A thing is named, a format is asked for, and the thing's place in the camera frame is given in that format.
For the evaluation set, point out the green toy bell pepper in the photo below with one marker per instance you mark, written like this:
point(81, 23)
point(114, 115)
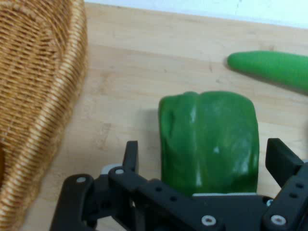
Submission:
point(209, 134)

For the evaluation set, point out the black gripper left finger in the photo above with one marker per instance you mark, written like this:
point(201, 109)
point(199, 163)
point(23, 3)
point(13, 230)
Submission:
point(125, 187)

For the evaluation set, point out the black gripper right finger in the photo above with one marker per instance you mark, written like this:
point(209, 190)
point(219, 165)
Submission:
point(286, 168)

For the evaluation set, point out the wooden cutting board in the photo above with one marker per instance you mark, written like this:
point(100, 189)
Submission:
point(144, 60)

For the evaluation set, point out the woven wicker basket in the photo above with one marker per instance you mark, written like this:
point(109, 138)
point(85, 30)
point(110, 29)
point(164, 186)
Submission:
point(36, 72)

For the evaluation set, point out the long green chili pepper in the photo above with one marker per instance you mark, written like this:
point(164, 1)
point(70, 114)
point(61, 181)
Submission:
point(272, 66)

